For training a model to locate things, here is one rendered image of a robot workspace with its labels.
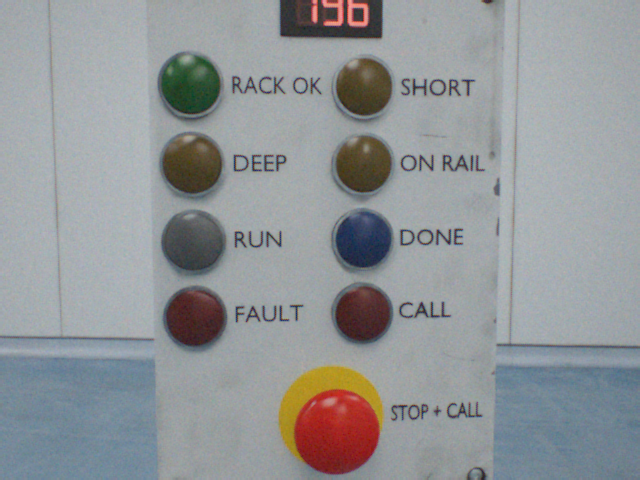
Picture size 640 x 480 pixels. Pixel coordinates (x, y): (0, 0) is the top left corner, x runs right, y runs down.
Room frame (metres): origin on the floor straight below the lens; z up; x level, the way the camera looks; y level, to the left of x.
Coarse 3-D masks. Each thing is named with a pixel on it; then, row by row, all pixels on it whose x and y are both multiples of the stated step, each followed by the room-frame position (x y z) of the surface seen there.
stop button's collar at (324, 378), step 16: (320, 368) 0.35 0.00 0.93; (336, 368) 0.35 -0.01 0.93; (304, 384) 0.34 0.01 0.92; (320, 384) 0.34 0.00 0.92; (336, 384) 0.35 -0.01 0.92; (352, 384) 0.35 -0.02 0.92; (368, 384) 0.35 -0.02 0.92; (288, 400) 0.34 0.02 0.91; (304, 400) 0.34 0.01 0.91; (368, 400) 0.35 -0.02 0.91; (288, 416) 0.34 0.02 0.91; (416, 416) 0.35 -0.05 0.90; (480, 416) 0.36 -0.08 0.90; (288, 432) 0.34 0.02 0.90; (288, 448) 0.34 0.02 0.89
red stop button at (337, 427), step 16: (320, 400) 0.32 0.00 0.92; (336, 400) 0.32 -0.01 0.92; (352, 400) 0.32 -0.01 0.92; (304, 416) 0.32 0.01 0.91; (320, 416) 0.32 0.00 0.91; (336, 416) 0.32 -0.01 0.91; (352, 416) 0.32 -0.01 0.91; (368, 416) 0.32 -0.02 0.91; (304, 432) 0.32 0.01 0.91; (320, 432) 0.32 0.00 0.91; (336, 432) 0.32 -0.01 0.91; (352, 432) 0.32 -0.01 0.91; (368, 432) 0.32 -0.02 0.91; (304, 448) 0.32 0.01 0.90; (320, 448) 0.32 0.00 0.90; (336, 448) 0.32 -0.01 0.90; (352, 448) 0.32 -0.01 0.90; (368, 448) 0.32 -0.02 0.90; (320, 464) 0.32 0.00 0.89; (336, 464) 0.32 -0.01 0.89; (352, 464) 0.32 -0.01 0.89
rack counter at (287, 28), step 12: (288, 0) 0.34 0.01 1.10; (372, 0) 0.35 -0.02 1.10; (288, 12) 0.34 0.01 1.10; (372, 12) 0.35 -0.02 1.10; (288, 24) 0.34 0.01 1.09; (372, 24) 0.35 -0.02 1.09; (324, 36) 0.35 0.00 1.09; (336, 36) 0.35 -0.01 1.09; (348, 36) 0.35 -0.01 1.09; (360, 36) 0.35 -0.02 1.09; (372, 36) 0.35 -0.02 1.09
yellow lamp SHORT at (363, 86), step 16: (352, 64) 0.34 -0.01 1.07; (368, 64) 0.34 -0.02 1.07; (336, 80) 0.34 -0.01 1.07; (352, 80) 0.34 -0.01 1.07; (368, 80) 0.34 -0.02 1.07; (384, 80) 0.34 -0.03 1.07; (352, 96) 0.34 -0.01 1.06; (368, 96) 0.34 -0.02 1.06; (384, 96) 0.34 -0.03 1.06; (352, 112) 0.35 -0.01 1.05; (368, 112) 0.34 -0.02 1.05
